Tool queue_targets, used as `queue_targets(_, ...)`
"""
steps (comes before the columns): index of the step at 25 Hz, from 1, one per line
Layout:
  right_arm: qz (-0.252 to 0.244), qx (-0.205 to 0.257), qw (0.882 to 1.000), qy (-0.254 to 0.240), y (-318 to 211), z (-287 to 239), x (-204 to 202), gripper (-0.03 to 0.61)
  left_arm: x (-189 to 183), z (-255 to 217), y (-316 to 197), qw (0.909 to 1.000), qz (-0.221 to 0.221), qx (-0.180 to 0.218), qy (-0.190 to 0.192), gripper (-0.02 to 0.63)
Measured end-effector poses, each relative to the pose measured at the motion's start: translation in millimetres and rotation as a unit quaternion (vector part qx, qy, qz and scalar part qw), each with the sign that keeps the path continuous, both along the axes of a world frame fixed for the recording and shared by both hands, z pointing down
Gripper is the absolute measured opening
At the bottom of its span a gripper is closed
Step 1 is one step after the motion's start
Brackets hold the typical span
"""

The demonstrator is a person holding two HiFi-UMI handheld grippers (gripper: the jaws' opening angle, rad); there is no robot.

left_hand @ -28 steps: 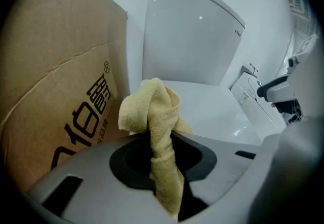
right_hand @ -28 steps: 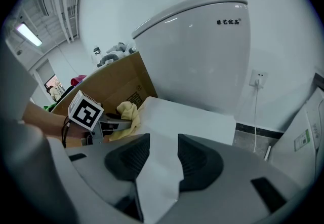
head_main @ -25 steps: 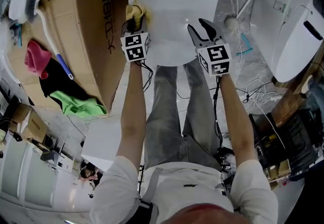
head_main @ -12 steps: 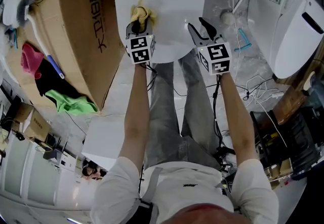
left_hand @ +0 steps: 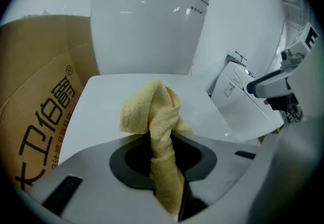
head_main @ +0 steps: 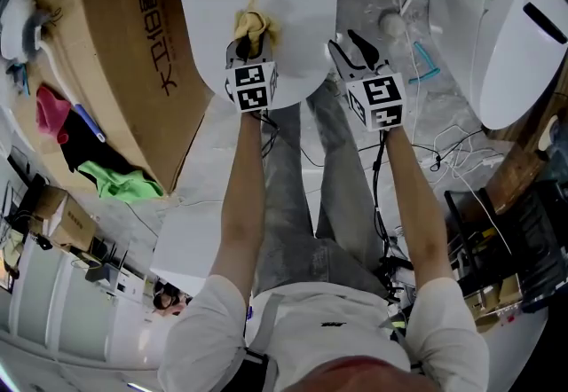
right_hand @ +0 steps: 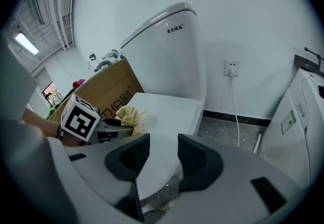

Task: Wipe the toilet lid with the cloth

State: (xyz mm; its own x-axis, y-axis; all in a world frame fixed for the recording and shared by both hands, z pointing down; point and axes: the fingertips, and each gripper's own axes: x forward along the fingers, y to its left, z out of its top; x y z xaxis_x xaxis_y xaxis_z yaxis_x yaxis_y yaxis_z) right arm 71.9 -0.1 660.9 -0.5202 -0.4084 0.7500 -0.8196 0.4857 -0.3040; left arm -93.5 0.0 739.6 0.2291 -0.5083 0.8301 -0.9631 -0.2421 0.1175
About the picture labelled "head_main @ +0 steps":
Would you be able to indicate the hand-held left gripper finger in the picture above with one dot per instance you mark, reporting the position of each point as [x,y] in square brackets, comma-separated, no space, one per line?
[232,55]
[267,55]

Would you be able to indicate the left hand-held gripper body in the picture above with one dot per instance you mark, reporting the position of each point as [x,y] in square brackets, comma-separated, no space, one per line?
[253,88]

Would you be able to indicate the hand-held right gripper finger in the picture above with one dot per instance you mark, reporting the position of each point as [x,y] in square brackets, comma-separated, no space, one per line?
[344,64]
[373,53]

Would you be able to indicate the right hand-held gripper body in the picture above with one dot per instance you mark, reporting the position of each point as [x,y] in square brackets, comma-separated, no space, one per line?
[377,99]

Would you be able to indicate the yellow cleaning cloth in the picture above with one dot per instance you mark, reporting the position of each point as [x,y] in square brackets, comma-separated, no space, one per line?
[255,24]

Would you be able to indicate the white toilet lid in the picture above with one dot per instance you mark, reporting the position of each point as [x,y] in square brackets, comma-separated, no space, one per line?
[302,4]

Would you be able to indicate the person's left forearm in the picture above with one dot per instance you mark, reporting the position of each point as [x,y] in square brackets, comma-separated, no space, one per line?
[242,204]

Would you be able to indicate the person's right forearm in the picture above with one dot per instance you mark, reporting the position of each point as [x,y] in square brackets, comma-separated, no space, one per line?
[417,213]

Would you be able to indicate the white smart toilet black panel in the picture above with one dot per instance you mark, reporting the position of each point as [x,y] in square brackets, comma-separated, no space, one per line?
[497,49]

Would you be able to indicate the grey round ball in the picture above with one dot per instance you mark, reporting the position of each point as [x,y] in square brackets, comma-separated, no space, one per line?
[392,23]

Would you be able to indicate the large cardboard box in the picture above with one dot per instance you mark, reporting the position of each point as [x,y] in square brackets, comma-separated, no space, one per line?
[124,49]

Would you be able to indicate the person's grey trousers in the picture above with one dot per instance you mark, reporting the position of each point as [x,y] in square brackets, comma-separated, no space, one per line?
[288,213]

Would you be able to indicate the wooden platform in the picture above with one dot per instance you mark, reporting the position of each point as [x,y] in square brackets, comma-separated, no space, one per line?
[523,159]

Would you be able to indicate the green cloth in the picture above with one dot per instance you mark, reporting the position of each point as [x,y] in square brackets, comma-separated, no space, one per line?
[120,184]

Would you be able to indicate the white rectangular basin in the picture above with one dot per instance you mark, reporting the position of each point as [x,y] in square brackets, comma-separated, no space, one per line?
[191,244]

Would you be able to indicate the black cloth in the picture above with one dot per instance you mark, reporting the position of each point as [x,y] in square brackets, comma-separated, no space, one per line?
[89,146]

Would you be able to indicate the red cloth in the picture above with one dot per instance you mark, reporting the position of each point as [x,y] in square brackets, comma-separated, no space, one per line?
[51,113]

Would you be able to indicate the person's white shirt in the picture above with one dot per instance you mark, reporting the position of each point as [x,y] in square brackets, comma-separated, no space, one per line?
[319,310]

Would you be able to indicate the small cardboard box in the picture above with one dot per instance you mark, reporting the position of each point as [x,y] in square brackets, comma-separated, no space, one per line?
[66,217]

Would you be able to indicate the white cabinet row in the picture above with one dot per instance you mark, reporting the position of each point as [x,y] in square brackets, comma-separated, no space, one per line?
[66,306]

